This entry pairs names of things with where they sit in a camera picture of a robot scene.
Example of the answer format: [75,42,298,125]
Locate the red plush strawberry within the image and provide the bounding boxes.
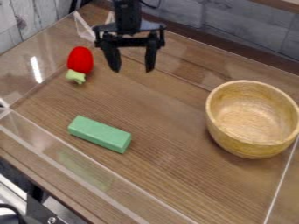
[65,46,93,84]

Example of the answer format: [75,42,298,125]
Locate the green rectangular block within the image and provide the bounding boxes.
[68,115,132,154]

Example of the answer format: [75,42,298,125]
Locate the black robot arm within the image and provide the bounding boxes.
[92,0,165,73]

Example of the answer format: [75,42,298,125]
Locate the clear acrylic corner bracket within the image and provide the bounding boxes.
[72,10,115,43]

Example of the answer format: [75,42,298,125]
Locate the black table clamp mount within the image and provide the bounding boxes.
[0,192,69,224]

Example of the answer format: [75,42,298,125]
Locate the black cable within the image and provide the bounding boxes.
[0,203,23,224]

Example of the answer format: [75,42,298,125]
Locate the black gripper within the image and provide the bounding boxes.
[92,19,165,73]

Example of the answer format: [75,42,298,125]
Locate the clear acrylic tray walls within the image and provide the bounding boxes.
[0,7,299,224]

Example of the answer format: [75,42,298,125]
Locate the wooden bowl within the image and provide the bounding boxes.
[206,80,299,159]

